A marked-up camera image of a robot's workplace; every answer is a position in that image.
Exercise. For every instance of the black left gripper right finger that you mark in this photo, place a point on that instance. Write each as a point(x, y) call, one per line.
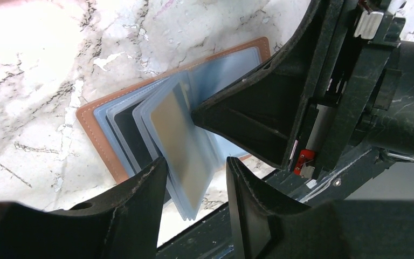
point(266, 223)

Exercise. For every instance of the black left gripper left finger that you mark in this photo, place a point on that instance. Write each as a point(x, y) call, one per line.
point(122, 222)

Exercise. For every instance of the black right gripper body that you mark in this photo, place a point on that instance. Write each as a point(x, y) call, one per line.
point(359, 89)

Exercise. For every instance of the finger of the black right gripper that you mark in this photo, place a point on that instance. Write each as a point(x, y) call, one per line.
point(263, 110)

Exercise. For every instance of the gold card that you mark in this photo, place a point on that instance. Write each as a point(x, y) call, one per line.
point(189, 169)

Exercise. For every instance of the tan leather card holder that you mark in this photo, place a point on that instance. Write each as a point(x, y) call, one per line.
point(193, 83)

